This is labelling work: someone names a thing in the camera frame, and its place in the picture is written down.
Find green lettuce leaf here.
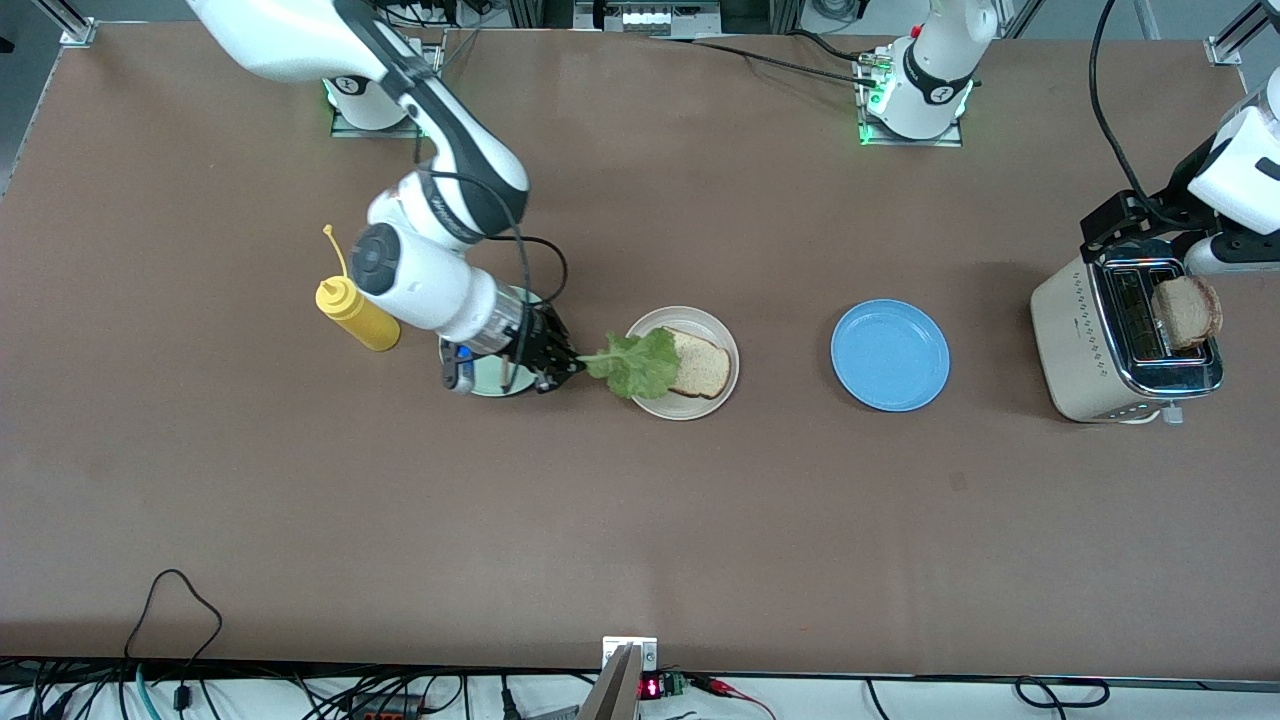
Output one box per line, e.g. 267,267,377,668
578,328,683,401

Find dark toasted bread slice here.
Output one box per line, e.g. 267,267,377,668
1150,275,1223,351

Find light bread slice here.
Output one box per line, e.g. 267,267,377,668
665,328,733,401

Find yellow squeeze bottle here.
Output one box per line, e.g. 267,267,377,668
315,224,402,353

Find pale green plate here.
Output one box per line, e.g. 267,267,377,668
438,288,549,399

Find beige plate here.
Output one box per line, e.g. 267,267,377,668
625,306,741,421

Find blue plate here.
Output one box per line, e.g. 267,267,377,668
830,299,951,413

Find beige chrome toaster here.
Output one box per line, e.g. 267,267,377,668
1030,237,1226,425

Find grey metal bar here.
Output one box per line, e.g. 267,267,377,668
575,645,642,720

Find aluminium corner bracket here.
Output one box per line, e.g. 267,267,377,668
1205,0,1280,67
30,0,98,47

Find white toaster cord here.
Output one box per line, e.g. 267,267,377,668
1115,400,1187,427

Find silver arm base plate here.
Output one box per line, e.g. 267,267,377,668
855,40,966,149
330,28,443,139

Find small silver mounting bracket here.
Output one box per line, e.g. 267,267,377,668
602,636,659,673

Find metal frame device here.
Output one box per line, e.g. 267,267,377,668
573,0,723,38

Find black table cable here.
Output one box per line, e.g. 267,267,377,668
650,33,883,89

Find red clip wires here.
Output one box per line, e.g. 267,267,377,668
690,675,779,720

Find black coiled cable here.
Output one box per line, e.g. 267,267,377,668
1015,676,1113,710

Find black looped cable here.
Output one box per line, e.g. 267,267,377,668
123,569,224,713

